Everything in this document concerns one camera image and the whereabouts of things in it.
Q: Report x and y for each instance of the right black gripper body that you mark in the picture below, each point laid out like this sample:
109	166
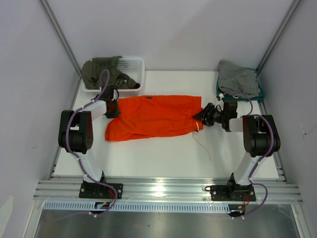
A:
215	116

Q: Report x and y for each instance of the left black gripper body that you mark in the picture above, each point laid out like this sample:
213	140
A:
115	112

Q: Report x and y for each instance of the orange shorts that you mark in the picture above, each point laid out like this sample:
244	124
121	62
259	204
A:
151	116

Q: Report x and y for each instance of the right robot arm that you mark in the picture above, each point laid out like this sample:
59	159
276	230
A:
260	140

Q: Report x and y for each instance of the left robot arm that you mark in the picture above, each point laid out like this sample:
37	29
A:
76	137

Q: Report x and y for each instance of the teal folded shorts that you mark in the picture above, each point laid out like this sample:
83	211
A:
230	97

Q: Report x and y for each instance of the grey folded shorts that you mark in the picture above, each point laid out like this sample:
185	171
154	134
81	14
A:
236	80

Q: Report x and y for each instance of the olive green shorts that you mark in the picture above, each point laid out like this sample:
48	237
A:
97	71

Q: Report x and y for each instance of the white plastic basket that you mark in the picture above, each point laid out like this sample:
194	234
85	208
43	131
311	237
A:
135	68

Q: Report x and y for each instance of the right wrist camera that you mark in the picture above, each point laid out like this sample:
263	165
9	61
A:
219	98

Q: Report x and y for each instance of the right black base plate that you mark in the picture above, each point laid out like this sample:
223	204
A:
231	192

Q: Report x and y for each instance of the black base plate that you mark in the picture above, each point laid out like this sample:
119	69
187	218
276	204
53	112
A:
97	191
231	192

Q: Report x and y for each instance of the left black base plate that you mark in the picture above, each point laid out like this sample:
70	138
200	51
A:
97	191

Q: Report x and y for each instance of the aluminium mounting rail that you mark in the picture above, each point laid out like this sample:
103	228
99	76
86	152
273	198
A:
170	190

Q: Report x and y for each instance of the slotted cable duct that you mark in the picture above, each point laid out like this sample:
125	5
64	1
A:
139	207

